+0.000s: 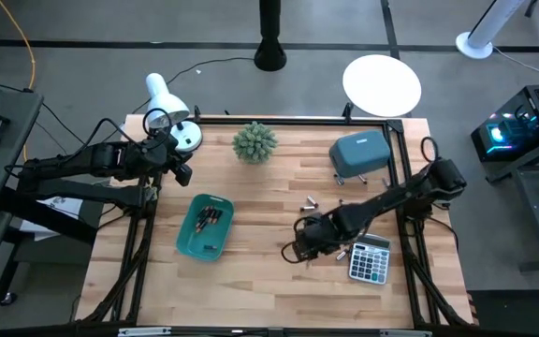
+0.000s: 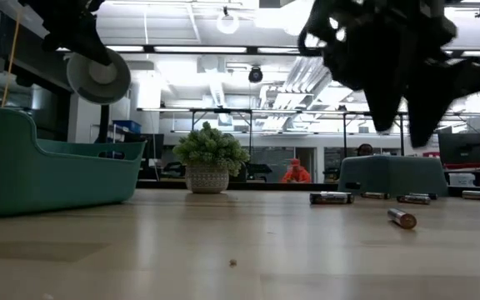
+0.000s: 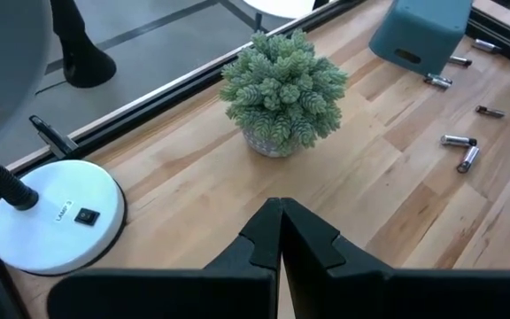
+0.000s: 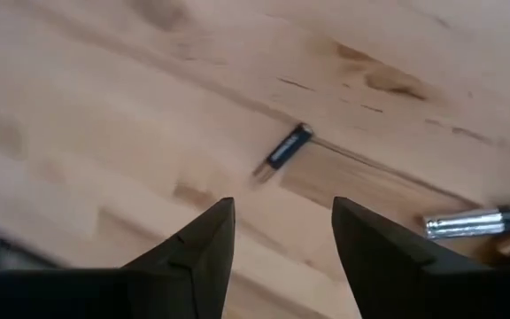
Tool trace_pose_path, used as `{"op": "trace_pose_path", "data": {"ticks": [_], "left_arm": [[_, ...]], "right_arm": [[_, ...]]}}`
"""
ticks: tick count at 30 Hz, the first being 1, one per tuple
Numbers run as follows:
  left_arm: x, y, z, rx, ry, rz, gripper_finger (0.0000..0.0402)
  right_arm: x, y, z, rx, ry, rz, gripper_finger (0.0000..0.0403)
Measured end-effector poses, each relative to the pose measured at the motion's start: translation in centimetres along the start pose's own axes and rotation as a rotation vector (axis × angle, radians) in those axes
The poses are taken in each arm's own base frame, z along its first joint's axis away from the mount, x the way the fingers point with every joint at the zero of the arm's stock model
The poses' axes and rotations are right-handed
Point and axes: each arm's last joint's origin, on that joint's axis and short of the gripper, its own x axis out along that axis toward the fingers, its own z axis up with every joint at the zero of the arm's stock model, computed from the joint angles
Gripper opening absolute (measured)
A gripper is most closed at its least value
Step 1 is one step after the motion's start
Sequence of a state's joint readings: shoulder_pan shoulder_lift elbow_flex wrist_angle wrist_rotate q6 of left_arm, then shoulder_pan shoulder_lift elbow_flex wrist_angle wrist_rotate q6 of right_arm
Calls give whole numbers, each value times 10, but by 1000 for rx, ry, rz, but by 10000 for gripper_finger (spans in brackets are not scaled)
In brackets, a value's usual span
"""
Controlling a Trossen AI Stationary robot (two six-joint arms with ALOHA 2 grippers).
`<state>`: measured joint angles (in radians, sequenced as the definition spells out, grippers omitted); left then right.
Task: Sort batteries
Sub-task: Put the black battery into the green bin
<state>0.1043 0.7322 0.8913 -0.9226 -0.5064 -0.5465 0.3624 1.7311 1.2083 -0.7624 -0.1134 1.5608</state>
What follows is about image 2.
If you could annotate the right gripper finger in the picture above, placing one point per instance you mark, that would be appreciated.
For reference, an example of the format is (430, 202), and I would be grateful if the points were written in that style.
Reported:
(383, 108)
(425, 116)

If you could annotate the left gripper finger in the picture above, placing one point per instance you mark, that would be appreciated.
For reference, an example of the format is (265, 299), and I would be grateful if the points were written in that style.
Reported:
(96, 46)

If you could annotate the silver AA battery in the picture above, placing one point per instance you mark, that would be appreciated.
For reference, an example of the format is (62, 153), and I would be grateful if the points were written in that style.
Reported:
(331, 198)
(478, 195)
(402, 218)
(375, 195)
(414, 200)
(428, 194)

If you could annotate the teal green plastic bin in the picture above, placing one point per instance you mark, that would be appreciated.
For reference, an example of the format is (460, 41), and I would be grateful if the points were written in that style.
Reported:
(36, 179)

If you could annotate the white desk lamp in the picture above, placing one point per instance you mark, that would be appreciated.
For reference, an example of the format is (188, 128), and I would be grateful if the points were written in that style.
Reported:
(106, 87)

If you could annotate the person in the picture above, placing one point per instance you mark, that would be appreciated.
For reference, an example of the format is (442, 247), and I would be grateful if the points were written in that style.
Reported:
(297, 175)
(365, 150)

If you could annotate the black computer monitor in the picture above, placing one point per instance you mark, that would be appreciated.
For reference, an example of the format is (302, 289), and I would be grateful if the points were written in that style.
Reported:
(154, 146)
(461, 148)

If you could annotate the blue-grey plastic bin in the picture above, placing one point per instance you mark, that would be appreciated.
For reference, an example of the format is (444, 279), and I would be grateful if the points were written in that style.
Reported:
(390, 175)

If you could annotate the blue storage crate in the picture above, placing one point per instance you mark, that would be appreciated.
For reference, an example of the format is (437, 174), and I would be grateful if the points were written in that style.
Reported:
(127, 126)

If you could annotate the potted green succulent plant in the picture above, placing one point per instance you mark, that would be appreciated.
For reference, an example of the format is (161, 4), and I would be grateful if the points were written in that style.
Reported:
(206, 179)

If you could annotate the hanging black camera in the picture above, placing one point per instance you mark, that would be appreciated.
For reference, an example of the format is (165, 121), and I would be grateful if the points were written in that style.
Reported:
(255, 75)

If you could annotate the black background rig frame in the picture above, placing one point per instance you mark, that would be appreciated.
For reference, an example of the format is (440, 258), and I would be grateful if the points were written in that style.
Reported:
(223, 111)

